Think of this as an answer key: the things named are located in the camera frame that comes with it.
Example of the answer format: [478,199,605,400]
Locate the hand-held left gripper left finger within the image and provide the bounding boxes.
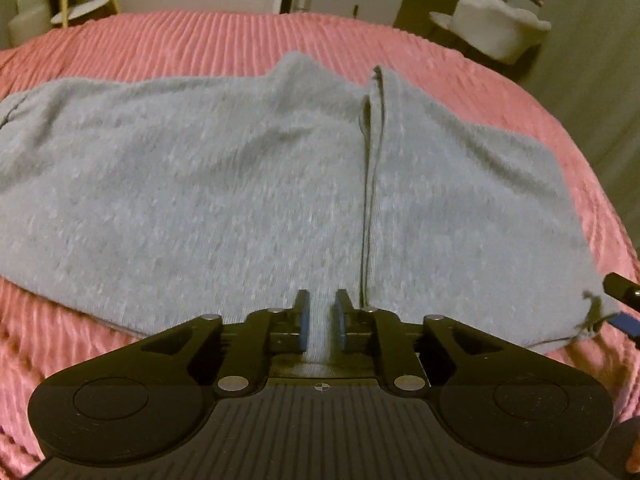
[140,289,312,397]

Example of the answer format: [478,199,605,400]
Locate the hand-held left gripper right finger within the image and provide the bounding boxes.
[334,289,504,397]

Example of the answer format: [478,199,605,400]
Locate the pale cloud-shaped chair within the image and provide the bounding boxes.
[429,0,552,65]

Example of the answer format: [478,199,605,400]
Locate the pale round stool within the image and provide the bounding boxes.
[6,0,60,50]

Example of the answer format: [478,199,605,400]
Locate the pink ribbed blanket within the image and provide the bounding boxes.
[0,9,640,480]

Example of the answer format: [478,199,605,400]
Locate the grey knitted sweater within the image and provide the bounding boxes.
[0,51,624,379]

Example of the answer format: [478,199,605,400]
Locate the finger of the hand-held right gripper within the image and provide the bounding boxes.
[611,311,640,349]
[602,272,640,307]

